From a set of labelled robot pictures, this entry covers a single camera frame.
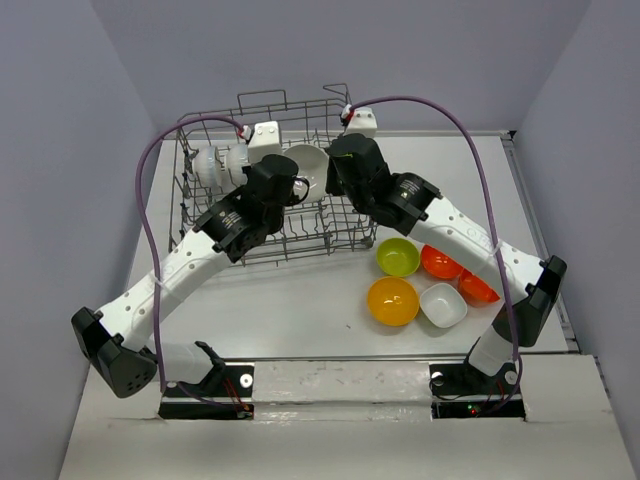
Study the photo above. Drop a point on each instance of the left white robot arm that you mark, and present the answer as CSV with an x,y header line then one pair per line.
x,y
114,337

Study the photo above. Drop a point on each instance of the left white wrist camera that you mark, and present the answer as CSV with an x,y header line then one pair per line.
x,y
262,139

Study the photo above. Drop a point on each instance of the orange square plastic bowl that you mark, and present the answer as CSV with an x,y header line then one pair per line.
x,y
474,290

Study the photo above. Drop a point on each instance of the green plastic bowl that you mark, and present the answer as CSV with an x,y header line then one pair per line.
x,y
398,257

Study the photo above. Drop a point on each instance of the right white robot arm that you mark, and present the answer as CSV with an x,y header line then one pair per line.
x,y
405,202

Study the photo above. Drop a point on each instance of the yellow plastic bowl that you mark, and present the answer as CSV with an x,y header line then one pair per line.
x,y
393,301

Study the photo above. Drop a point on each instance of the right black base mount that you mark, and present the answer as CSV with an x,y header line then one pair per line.
x,y
460,392

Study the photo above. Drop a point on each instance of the orange round plastic bowl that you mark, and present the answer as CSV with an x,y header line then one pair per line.
x,y
438,264

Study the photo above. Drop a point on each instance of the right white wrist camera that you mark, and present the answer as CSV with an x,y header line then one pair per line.
x,y
359,121

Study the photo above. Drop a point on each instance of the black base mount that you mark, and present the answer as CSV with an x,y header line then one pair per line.
x,y
460,392
229,399

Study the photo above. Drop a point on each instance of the grey wire dish rack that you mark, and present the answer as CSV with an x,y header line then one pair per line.
x,y
324,227

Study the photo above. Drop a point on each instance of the white round bowl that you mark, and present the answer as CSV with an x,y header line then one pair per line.
x,y
312,163
206,167
236,161

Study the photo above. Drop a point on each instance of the white square bowl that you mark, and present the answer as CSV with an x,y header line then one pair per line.
x,y
443,305

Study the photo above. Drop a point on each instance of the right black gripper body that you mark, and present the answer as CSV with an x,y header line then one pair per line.
x,y
335,182

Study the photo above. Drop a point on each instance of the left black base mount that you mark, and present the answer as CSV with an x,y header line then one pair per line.
x,y
229,399

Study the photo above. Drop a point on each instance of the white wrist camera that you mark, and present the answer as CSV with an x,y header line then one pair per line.
x,y
359,121
262,139

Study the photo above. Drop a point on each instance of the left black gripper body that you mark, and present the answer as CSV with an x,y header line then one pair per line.
x,y
294,199

